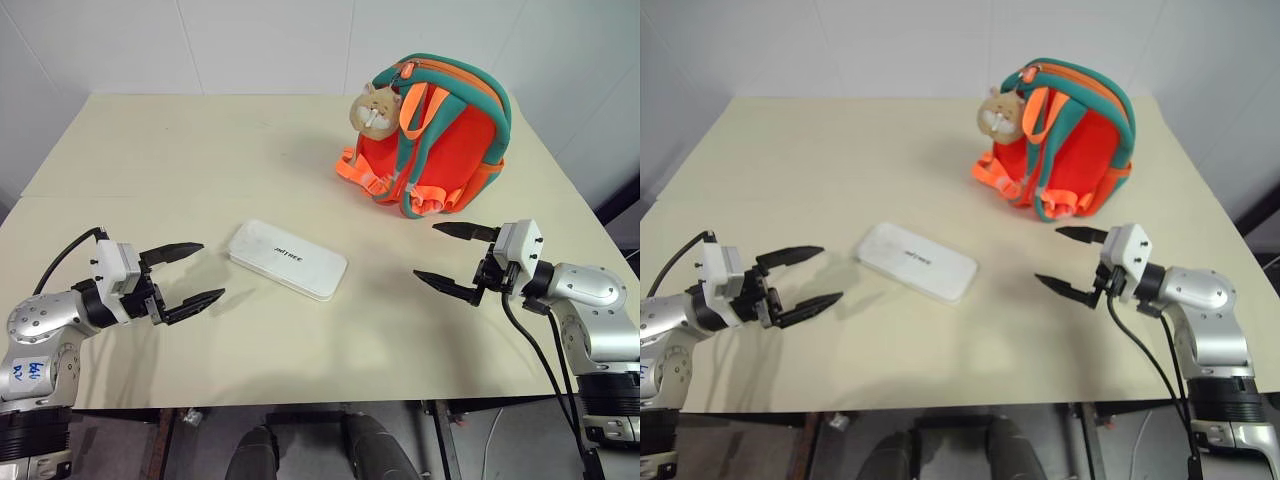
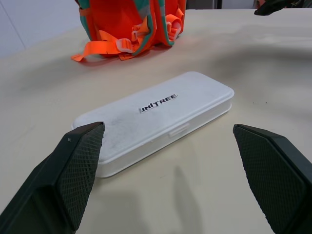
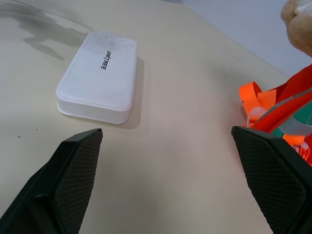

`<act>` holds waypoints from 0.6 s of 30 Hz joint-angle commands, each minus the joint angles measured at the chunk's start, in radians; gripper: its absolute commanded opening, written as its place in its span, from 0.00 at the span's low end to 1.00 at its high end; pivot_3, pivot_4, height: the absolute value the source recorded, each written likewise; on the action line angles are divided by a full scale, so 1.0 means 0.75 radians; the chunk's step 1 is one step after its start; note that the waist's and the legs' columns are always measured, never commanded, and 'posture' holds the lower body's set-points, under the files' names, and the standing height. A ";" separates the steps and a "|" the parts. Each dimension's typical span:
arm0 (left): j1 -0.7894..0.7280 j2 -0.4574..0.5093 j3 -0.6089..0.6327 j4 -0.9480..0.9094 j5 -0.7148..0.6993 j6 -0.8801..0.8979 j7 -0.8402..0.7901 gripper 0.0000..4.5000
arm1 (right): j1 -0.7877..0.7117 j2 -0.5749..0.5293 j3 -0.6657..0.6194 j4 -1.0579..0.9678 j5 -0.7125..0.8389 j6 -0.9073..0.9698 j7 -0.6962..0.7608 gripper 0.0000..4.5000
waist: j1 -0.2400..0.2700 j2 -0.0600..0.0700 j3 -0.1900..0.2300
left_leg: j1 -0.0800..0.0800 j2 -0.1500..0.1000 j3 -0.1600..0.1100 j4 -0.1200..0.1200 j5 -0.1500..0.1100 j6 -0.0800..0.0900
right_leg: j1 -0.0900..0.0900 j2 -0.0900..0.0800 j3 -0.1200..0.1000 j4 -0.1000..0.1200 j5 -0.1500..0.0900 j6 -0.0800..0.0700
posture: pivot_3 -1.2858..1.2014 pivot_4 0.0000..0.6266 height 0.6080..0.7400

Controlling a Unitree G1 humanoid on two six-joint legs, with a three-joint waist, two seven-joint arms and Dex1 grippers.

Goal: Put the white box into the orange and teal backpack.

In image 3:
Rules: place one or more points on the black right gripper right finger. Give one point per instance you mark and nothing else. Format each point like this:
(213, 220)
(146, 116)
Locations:
(275, 180)

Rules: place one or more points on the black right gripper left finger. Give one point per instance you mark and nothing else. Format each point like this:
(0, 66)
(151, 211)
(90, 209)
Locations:
(61, 185)

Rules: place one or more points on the orange and green bag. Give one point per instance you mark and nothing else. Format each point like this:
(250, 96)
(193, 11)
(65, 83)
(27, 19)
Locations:
(285, 107)

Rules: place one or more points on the white plastic Unitree box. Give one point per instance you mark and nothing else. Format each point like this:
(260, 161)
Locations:
(97, 78)

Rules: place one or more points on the beige plush toy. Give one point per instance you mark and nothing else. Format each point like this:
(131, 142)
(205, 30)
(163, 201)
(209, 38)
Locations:
(298, 26)

